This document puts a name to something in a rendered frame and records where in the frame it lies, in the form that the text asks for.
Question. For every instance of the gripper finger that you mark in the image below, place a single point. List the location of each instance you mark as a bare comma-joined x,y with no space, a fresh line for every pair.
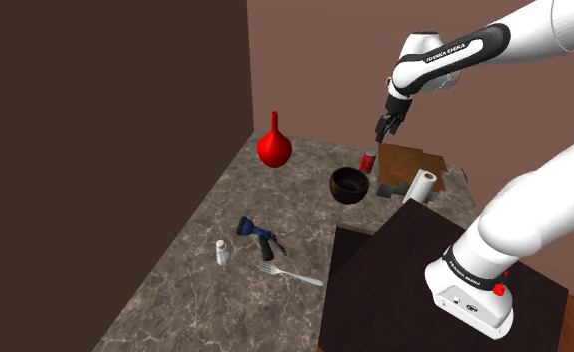
394,128
380,128

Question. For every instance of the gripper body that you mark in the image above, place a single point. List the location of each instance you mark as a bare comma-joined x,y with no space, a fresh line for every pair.
397,108

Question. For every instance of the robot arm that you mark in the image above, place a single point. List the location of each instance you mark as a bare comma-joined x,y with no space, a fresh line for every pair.
521,209

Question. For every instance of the red can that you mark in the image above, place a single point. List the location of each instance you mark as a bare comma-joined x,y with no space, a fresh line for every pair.
368,161

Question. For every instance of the white paper towel roll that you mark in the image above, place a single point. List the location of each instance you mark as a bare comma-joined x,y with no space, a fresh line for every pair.
419,186

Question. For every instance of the dark brown bowl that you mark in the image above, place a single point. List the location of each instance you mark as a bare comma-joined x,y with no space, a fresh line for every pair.
349,185

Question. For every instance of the red round vase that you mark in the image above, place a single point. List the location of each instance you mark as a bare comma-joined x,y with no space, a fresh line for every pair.
274,148

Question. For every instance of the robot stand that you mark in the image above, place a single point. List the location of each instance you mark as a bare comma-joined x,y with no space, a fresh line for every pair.
394,292

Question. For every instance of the silver fork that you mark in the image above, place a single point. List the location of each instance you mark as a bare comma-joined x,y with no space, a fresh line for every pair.
292,275

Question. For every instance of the white salt shaker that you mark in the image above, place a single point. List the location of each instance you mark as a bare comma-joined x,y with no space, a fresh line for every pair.
222,252

